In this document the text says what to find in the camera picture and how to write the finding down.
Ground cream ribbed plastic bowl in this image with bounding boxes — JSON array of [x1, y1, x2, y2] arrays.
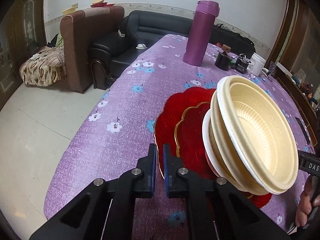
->
[[215, 75, 298, 194]]

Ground red gold-rimmed plate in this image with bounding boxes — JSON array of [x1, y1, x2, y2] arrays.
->
[[174, 102, 216, 179]]

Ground large red wedding plate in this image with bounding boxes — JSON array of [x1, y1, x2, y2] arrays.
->
[[153, 86, 273, 209]]

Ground person's right hand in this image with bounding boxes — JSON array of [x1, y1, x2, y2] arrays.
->
[[295, 176, 319, 227]]

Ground purple floral tablecloth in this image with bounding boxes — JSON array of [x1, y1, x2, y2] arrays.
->
[[43, 34, 313, 239]]

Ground white plastic jar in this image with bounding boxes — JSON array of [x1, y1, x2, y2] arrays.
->
[[248, 53, 266, 76]]

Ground black box device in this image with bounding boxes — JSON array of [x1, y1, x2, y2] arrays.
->
[[235, 54, 251, 74]]

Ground black grinder with wooden knob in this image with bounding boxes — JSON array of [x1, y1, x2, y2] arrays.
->
[[215, 44, 232, 71]]

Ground black leather sofa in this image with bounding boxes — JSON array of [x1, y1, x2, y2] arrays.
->
[[88, 10, 255, 92]]

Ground patterned blanket bundle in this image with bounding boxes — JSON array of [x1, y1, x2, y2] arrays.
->
[[19, 46, 67, 87]]

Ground purple thermos bottle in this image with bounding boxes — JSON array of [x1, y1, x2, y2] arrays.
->
[[183, 0, 220, 67]]

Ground brown armchair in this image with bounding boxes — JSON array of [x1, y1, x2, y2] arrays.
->
[[60, 6, 125, 93]]

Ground wooden glass cabinet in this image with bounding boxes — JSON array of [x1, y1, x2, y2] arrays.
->
[[1, 0, 47, 107]]

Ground red items on armchair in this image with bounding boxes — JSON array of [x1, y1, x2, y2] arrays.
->
[[91, 0, 114, 8]]

